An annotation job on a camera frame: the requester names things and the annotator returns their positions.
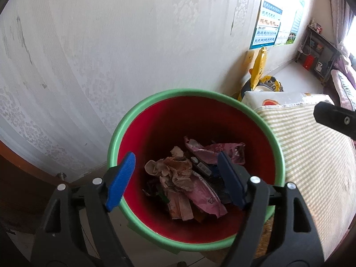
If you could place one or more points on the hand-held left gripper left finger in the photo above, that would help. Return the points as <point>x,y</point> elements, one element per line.
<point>121,183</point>

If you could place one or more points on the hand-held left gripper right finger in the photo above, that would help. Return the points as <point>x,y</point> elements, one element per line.
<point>232,180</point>

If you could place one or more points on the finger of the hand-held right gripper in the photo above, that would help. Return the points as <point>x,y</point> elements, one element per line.
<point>338,118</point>

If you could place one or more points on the dark blue wrapper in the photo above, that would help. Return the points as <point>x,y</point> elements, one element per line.
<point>215,171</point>

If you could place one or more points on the pink wrapper with silver lining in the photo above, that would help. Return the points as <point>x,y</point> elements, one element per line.
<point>207,197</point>

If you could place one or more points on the pink plastic wrapper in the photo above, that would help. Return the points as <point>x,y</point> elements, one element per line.
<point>219,151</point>

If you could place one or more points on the brown paper wad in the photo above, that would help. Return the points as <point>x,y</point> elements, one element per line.
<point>172,172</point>

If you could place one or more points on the red bucket with green rim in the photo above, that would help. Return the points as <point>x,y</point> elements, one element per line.
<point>167,122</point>

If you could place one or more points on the white bag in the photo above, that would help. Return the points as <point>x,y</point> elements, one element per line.
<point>319,67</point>

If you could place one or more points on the purple pillow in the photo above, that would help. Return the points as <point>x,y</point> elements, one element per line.
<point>347,62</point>

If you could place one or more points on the red container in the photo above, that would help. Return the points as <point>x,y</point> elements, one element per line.
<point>309,62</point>

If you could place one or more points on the yellow and black toy car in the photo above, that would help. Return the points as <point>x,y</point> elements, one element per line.
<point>274,83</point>

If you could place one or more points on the dark side table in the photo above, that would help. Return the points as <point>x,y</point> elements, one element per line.
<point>322,37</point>

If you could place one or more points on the small red box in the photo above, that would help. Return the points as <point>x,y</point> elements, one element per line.
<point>318,29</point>

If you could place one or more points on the yellow duck toy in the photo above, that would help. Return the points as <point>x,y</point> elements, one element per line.
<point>260,64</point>

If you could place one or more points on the patterned curtain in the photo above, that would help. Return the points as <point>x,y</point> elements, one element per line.
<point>338,11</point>

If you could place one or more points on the white chart wall poster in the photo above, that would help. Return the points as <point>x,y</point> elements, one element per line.
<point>281,39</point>

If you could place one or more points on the green number wall poster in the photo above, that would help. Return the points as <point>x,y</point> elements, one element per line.
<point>295,27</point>

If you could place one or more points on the blue letter wall poster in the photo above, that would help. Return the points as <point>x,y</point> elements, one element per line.
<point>265,25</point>

